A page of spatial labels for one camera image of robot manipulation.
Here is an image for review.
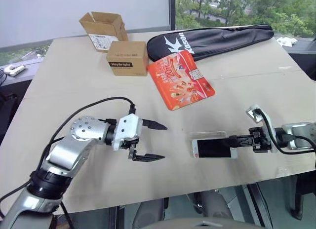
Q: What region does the red printed snack packet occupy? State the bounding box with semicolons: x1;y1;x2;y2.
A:
147;50;216;112

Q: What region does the clear plastic phone case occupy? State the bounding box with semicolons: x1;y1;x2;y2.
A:
189;130;228;141

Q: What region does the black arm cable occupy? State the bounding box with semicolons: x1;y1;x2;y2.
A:
255;108;316;155
37;97;137;177

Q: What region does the white crumpled paper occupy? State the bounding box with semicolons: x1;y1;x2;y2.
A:
276;36;299;47

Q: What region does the black window frame post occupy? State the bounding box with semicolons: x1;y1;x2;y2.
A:
169;0;177;32

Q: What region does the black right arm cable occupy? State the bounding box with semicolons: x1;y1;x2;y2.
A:
255;108;316;155

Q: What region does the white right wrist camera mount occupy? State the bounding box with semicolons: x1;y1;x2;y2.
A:
245;104;277;153

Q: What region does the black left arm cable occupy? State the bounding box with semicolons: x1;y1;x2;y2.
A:
37;97;137;177

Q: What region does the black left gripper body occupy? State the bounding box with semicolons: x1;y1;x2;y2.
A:
122;137;140;161

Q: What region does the black table leg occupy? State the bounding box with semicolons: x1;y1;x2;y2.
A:
246;183;274;229
108;205;124;229

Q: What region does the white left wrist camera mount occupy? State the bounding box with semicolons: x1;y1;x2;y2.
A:
112;113;144;151

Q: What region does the black Kason racket bag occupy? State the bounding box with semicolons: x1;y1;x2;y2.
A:
146;23;275;63

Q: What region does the tan cardboard table cover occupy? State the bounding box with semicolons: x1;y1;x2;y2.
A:
0;29;316;215

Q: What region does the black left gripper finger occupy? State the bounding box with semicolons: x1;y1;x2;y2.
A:
142;119;169;131
132;153;166;163

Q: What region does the white smartphone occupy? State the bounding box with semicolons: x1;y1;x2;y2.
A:
191;137;239;160

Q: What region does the open cardboard box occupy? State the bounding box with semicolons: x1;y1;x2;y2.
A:
79;11;129;53

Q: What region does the dark grey rounded shape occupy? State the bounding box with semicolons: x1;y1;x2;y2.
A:
194;189;234;229

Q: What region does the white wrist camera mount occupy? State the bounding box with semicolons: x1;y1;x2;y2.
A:
245;104;277;153
112;113;144;151

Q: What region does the black chair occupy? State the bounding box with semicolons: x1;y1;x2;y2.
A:
0;92;20;143

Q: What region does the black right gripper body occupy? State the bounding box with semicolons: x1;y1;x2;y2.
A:
248;126;272;153

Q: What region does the white power strip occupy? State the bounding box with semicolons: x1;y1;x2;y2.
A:
4;64;27;77

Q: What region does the closed Heybright cardboard box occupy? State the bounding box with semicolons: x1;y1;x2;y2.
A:
106;40;150;77

